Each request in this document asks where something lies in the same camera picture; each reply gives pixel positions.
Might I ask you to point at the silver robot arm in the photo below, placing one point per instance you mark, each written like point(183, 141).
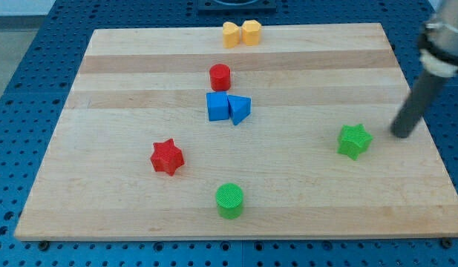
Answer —
point(438, 42)

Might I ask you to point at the green cylinder block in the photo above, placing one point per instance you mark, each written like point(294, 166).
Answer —
point(229, 199)

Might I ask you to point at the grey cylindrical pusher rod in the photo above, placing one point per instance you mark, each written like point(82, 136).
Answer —
point(425, 89)

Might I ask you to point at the green star block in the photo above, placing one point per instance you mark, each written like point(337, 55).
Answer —
point(353, 140)

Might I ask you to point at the yellow heart block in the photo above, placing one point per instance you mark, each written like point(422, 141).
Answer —
point(231, 35)

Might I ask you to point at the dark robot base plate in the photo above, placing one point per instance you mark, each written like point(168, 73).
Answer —
point(205, 6)

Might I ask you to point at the red star block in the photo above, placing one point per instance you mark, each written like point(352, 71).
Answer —
point(166, 157)

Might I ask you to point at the blue triangle block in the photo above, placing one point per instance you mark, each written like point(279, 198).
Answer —
point(239, 108)

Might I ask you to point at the red cylinder block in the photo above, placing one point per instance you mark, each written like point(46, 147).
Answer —
point(220, 77)

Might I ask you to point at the blue cube block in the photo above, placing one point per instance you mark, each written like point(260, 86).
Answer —
point(217, 106)

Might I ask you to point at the wooden board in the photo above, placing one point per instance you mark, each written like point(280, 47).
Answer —
point(140, 86)

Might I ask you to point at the yellow hexagon block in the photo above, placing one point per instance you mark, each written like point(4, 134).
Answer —
point(251, 32)

